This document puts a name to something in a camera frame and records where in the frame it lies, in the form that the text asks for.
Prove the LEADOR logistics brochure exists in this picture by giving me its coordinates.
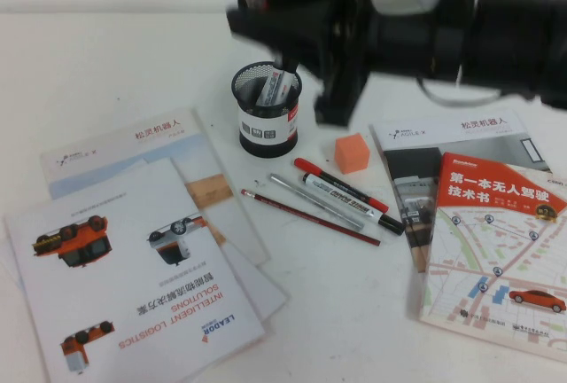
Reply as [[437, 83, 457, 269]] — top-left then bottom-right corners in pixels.
[[3, 156, 267, 383]]

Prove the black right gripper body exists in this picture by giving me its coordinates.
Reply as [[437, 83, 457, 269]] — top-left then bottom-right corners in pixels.
[[314, 0, 444, 127]]

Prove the red pencil with eraser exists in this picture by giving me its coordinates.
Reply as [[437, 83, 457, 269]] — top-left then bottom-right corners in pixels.
[[241, 188, 382, 246]]

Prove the red cap fine marker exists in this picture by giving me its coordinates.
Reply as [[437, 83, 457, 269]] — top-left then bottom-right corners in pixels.
[[292, 157, 390, 215]]

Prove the AgileX brochure with room photo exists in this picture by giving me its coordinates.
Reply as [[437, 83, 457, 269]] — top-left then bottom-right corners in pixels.
[[369, 107, 553, 274]]

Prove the long black arm cable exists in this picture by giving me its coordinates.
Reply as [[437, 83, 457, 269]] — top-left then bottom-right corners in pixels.
[[416, 74, 504, 105]]

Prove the silver pen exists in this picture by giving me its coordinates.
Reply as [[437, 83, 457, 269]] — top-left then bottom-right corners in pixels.
[[269, 173, 365, 231]]

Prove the orange foam cube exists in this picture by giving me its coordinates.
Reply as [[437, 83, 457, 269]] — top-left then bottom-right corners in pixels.
[[334, 133, 370, 176]]

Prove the AgileX brochure with sky print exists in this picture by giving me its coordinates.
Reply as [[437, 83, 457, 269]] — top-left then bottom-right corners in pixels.
[[38, 106, 272, 269]]

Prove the white whiteboard marker black cap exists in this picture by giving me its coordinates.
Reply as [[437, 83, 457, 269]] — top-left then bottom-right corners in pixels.
[[301, 172, 405, 237]]

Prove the black mesh pen holder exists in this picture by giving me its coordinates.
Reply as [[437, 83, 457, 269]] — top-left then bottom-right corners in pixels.
[[230, 61, 303, 159]]

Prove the red self-driving book with map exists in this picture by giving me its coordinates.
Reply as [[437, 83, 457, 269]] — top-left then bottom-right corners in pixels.
[[416, 151, 567, 364]]

